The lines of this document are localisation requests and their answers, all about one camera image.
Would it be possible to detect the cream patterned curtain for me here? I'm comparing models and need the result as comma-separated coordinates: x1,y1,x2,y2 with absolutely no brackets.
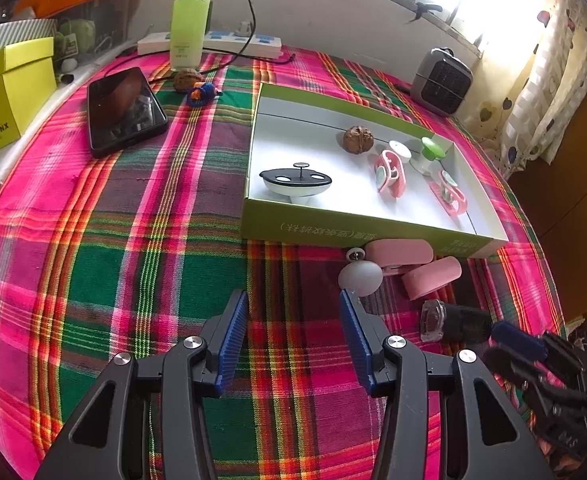
466,0,587,181

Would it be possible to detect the black white boat-shaped dish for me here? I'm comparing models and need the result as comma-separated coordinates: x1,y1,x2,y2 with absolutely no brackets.
260,161,333,205

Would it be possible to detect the white power strip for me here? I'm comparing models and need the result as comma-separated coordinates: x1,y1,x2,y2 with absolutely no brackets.
137,30,283,59

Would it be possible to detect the pink plastic clip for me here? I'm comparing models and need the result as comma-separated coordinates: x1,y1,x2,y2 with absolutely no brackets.
373,149,407,198
429,169,469,217

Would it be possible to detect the white plastic ball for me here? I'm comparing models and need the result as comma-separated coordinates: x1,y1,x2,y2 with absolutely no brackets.
337,247,383,297

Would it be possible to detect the black window hook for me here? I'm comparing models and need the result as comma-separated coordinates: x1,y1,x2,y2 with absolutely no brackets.
407,2,442,24

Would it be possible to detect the green white cardboard box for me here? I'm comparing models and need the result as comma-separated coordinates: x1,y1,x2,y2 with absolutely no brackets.
240,81,510,261

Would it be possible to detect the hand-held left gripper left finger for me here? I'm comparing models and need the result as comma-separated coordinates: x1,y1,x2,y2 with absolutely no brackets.
34,289,251,480

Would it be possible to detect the striped cardboard box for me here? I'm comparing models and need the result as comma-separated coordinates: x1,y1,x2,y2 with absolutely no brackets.
0,17,59,61

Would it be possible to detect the green capped white jar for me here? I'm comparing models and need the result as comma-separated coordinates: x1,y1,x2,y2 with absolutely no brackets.
411,136,448,177

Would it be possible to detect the black smartphone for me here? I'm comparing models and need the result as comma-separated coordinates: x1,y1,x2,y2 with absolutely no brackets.
88,66,169,159

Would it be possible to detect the grey space heater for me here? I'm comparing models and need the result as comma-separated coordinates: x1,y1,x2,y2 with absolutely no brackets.
411,46,474,117

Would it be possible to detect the brown walnut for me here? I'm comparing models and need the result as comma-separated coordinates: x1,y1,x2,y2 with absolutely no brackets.
342,126,374,152
174,70,204,93

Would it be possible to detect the plaid blanket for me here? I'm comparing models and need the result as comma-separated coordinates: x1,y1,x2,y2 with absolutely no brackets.
0,45,569,480

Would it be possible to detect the pink plastic case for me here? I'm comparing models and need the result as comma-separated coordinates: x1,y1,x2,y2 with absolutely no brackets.
365,239,434,277
402,256,463,302

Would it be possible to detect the small white round cap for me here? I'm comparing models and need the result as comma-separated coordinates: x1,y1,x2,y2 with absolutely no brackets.
387,140,414,166

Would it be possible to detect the green plastic bottle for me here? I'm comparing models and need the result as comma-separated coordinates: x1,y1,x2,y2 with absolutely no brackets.
170,0,213,72

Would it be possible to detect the yellow-green cardboard box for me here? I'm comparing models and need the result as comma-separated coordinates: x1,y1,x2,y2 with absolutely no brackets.
0,36,58,166

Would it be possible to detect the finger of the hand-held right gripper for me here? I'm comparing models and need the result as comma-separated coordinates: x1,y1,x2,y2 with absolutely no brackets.
482,346,587,411
491,321,587,392

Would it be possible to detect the blue orange small toy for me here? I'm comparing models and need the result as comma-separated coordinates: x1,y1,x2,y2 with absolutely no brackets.
188,82,222,107

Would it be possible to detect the black cylinder clear cap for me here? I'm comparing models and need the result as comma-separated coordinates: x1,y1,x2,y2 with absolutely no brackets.
420,299,494,345

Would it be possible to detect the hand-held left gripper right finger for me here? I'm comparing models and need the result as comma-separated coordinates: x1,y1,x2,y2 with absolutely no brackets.
338,289,557,480

